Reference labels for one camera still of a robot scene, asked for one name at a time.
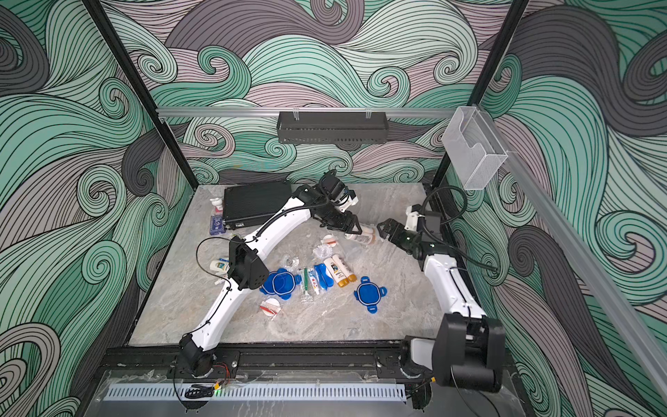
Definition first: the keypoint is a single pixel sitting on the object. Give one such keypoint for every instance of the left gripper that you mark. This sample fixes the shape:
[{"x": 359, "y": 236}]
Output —
[{"x": 342, "y": 226}]

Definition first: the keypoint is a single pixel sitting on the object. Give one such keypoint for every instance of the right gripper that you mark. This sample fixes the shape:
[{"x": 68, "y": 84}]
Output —
[{"x": 392, "y": 224}]

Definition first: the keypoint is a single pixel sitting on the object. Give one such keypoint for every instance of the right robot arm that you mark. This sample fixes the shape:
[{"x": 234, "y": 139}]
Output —
[{"x": 469, "y": 349}]

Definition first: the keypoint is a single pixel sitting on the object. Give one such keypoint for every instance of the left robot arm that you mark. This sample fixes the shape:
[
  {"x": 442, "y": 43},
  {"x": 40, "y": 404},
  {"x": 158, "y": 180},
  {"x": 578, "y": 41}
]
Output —
[{"x": 328, "y": 202}]

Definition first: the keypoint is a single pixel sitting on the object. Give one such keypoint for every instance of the crumpled clear wrapper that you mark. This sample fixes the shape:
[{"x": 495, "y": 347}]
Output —
[{"x": 323, "y": 251}]

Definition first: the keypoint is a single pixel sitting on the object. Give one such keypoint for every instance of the white tube orange cap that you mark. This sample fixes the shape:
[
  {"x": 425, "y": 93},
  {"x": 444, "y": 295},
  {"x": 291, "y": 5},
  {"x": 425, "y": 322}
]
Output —
[
  {"x": 336, "y": 273},
  {"x": 342, "y": 266}
]

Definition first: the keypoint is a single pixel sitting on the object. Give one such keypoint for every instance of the blue toothbrush packet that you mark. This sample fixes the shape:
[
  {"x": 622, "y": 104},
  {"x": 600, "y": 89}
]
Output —
[{"x": 325, "y": 280}]

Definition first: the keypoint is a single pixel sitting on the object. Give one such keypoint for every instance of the green toothpaste packet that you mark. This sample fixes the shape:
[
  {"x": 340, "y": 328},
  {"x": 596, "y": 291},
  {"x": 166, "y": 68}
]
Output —
[{"x": 309, "y": 285}]

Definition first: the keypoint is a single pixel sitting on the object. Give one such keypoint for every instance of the clear round plastic cap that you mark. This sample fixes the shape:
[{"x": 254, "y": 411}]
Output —
[{"x": 290, "y": 263}]

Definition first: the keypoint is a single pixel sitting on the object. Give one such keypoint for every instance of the black ribbed case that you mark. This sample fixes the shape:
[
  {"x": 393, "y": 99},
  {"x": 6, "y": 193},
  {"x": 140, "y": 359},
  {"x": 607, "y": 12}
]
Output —
[{"x": 253, "y": 204}]

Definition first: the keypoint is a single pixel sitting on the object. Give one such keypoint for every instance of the round red white packet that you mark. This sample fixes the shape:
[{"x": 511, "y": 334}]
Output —
[{"x": 270, "y": 307}]

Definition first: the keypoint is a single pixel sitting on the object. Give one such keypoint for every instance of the blue playing card box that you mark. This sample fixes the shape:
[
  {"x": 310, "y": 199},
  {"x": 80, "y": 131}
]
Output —
[{"x": 217, "y": 226}]

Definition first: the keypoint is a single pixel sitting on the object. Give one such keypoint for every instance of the white bottle orange cap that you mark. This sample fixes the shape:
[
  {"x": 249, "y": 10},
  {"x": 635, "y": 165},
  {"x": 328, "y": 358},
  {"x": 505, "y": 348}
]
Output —
[{"x": 219, "y": 267}]

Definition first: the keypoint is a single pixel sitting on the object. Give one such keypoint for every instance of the white pink small bottle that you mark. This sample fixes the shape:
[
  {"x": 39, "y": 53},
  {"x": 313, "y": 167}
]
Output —
[{"x": 217, "y": 204}]

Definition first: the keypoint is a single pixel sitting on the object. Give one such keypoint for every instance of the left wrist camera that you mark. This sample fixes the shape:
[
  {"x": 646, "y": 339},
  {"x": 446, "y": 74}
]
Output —
[{"x": 346, "y": 200}]

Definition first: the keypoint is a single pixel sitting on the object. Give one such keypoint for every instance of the clear acrylic wall holder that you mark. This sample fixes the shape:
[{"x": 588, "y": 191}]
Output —
[{"x": 472, "y": 141}]

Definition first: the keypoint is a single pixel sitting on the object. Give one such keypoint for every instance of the black wall shelf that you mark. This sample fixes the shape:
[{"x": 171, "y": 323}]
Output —
[{"x": 332, "y": 128}]

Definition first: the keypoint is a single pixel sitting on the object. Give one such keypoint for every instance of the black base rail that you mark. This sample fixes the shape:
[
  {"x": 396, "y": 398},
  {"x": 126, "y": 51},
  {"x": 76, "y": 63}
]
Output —
[{"x": 387, "y": 359}]

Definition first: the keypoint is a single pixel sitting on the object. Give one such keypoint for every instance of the white perforated cable duct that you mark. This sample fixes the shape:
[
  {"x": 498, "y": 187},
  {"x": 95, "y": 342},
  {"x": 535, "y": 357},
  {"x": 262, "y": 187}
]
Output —
[{"x": 318, "y": 391}]

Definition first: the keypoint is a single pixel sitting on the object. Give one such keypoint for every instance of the aluminium wall rail back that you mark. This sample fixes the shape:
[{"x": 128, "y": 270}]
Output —
[{"x": 237, "y": 111}]

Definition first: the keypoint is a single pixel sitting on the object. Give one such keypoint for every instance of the aluminium wall rail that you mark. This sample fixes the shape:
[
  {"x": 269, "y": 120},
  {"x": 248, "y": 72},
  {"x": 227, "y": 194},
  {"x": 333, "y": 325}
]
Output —
[
  {"x": 637, "y": 336},
  {"x": 237, "y": 111}
]

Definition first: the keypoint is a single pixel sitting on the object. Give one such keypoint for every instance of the aluminium wall rail right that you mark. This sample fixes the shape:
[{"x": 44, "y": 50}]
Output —
[{"x": 637, "y": 336}]

